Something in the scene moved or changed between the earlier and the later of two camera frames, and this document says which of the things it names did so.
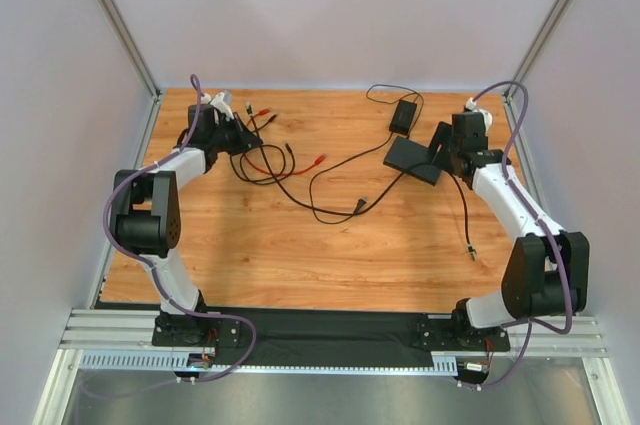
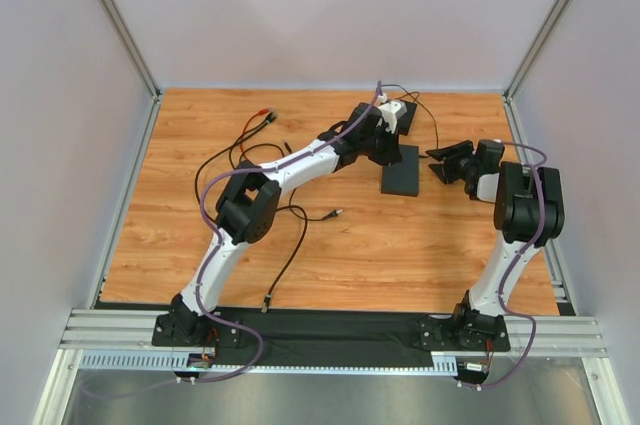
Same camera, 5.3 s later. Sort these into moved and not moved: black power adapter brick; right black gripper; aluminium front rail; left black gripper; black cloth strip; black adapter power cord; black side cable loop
Moved: left black gripper; right black gripper; black side cable loop; black adapter power cord
Not moved: black power adapter brick; aluminium front rail; black cloth strip
